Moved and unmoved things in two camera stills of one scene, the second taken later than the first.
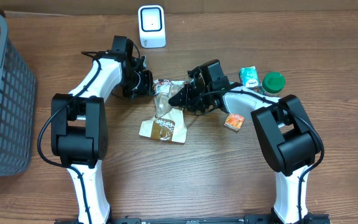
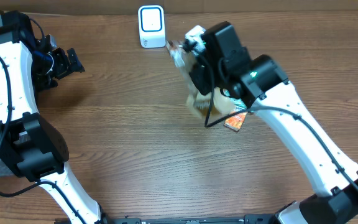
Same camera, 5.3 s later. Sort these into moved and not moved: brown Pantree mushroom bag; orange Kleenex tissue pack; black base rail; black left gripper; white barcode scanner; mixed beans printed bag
Moved: black left gripper; mixed beans printed bag; brown Pantree mushroom bag
Not moved: orange Kleenex tissue pack; white barcode scanner; black base rail
